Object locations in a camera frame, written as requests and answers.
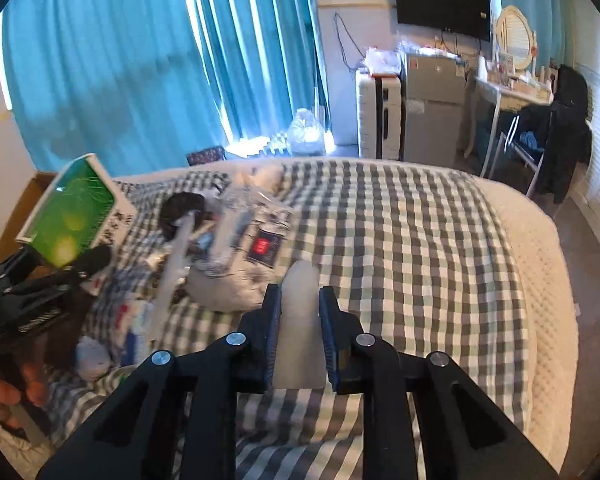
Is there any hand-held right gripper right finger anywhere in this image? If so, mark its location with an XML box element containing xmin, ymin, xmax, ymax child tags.
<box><xmin>319</xmin><ymin>286</ymin><xmax>561</xmax><ymax>480</ymax></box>

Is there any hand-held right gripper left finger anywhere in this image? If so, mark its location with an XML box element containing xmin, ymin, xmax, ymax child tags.
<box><xmin>35</xmin><ymin>282</ymin><xmax>283</xmax><ymax>480</ymax></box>

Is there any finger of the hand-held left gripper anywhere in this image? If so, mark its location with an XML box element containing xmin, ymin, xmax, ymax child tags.
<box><xmin>50</xmin><ymin>244</ymin><xmax>115</xmax><ymax>291</ymax></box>

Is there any translucent white plastic tube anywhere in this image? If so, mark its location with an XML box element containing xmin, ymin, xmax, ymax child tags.
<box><xmin>272</xmin><ymin>260</ymin><xmax>328</xmax><ymax>390</ymax></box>

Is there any green and white box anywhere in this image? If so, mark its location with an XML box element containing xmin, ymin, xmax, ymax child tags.
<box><xmin>15</xmin><ymin>154</ymin><xmax>140</xmax><ymax>268</ymax></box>

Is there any person's left hand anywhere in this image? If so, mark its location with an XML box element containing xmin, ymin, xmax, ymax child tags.
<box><xmin>0</xmin><ymin>360</ymin><xmax>48</xmax><ymax>431</ymax></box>

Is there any white printed plastic bag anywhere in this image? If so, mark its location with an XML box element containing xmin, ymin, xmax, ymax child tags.
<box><xmin>185</xmin><ymin>182</ymin><xmax>296</xmax><ymax>311</ymax></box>

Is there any blue and white packet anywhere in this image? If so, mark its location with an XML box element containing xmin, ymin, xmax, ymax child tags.
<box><xmin>87</xmin><ymin>260</ymin><xmax>161</xmax><ymax>366</ymax></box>

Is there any clear plastic syringe tube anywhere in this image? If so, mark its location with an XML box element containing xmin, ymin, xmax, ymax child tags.
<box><xmin>147</xmin><ymin>212</ymin><xmax>196</xmax><ymax>351</ymax></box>

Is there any small pale blue toy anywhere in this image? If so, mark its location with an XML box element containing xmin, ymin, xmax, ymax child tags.
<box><xmin>75</xmin><ymin>335</ymin><xmax>113</xmax><ymax>378</ymax></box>

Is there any black pouch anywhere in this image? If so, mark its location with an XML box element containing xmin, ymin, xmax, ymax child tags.
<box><xmin>160</xmin><ymin>191</ymin><xmax>216</xmax><ymax>241</ymax></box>

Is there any checked blanket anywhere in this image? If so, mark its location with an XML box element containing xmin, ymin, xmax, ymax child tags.
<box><xmin>45</xmin><ymin>157</ymin><xmax>536</xmax><ymax>480</ymax></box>

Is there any dark patterned box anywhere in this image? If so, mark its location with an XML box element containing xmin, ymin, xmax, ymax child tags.
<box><xmin>186</xmin><ymin>146</ymin><xmax>226</xmax><ymax>167</ymax></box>

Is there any large water bottle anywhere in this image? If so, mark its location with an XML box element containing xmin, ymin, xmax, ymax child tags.
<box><xmin>286</xmin><ymin>108</ymin><xmax>331</xmax><ymax>157</ymax></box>

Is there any wide blue curtain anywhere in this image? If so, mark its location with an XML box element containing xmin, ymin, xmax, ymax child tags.
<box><xmin>0</xmin><ymin>0</ymin><xmax>331</xmax><ymax>171</ymax></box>

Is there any white quilted mattress cover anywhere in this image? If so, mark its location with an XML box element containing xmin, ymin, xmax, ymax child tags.
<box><xmin>445</xmin><ymin>167</ymin><xmax>581</xmax><ymax>471</ymax></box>

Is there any white suitcase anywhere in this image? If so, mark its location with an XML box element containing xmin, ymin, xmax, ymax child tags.
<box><xmin>356</xmin><ymin>70</ymin><xmax>405</xmax><ymax>160</ymax></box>

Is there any silver mini fridge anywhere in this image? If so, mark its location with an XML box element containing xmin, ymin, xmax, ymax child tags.
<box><xmin>401</xmin><ymin>52</ymin><xmax>468</xmax><ymax>166</ymax></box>

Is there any white bag on suitcase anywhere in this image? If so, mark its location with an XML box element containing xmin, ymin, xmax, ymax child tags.
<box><xmin>360</xmin><ymin>46</ymin><xmax>403</xmax><ymax>77</ymax></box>

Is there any white dressing table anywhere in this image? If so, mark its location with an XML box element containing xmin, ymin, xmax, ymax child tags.
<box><xmin>462</xmin><ymin>67</ymin><xmax>556</xmax><ymax>176</ymax></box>

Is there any chair with dark clothes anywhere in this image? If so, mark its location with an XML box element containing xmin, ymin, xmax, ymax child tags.
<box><xmin>517</xmin><ymin>65</ymin><xmax>593</xmax><ymax>206</ymax></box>

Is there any oval white-framed mirror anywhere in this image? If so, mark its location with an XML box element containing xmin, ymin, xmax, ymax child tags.
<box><xmin>495</xmin><ymin>5</ymin><xmax>538</xmax><ymax>76</ymax></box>

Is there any metal frame chair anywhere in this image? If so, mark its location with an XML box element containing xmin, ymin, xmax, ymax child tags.
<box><xmin>487</xmin><ymin>110</ymin><xmax>551</xmax><ymax>198</ymax></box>

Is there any black wall cable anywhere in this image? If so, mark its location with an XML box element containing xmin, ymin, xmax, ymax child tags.
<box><xmin>334</xmin><ymin>10</ymin><xmax>366</xmax><ymax>73</ymax></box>

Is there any black wall television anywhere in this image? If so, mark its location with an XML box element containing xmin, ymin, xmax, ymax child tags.
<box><xmin>392</xmin><ymin>0</ymin><xmax>492</xmax><ymax>43</ymax></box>

